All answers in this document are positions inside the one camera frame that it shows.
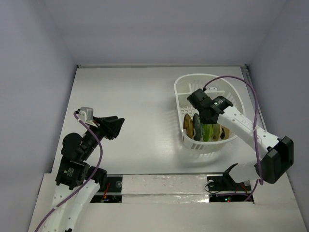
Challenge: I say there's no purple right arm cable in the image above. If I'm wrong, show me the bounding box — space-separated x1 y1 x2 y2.
204 75 264 201

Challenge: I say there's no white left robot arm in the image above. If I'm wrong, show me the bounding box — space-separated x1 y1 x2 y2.
44 111 125 232

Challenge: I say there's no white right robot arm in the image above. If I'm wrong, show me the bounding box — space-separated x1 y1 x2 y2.
187 89 294 189

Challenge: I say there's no yellow patterned plate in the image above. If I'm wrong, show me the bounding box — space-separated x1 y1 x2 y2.
183 114 194 139

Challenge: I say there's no cream plate at rack end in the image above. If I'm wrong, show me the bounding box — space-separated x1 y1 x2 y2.
221 127 231 140

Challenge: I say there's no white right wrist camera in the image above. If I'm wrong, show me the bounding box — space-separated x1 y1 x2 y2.
205 87 218 93

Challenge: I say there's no white foam strip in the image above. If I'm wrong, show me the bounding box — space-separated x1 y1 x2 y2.
121 174 209 204

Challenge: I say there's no lime green plate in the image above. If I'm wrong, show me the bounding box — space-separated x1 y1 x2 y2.
202 124 213 142

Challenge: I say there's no aluminium rail at right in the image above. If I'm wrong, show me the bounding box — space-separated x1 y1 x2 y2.
240 65 267 131

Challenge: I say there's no cream plate with flower print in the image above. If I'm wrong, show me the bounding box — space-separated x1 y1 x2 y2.
212 124 223 142

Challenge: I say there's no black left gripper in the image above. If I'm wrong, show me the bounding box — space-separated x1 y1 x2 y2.
81 115 125 159

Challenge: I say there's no teal blue floral plate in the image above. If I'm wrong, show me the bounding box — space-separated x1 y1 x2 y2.
192 113 202 141

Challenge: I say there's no white plastic dish rack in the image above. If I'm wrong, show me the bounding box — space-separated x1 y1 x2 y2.
174 73 245 152

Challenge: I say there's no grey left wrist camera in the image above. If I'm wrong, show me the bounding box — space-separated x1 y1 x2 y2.
78 107 94 123

